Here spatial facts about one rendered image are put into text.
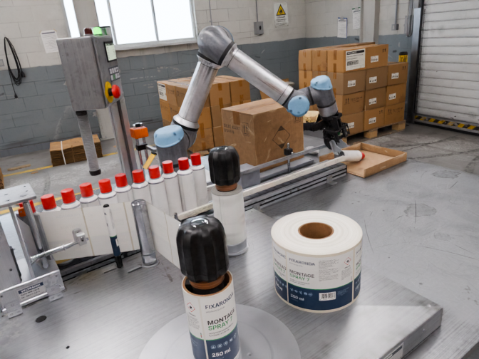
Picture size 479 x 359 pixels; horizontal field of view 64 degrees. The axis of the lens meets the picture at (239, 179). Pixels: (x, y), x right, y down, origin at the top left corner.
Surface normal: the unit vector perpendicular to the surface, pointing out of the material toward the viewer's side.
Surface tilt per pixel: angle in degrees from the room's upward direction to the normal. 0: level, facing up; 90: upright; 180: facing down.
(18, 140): 90
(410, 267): 0
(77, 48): 90
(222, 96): 90
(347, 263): 90
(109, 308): 0
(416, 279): 0
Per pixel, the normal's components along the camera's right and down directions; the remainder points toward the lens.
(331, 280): 0.17, 0.35
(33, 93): 0.45, 0.29
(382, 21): -0.89, 0.23
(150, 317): -0.08, -0.93
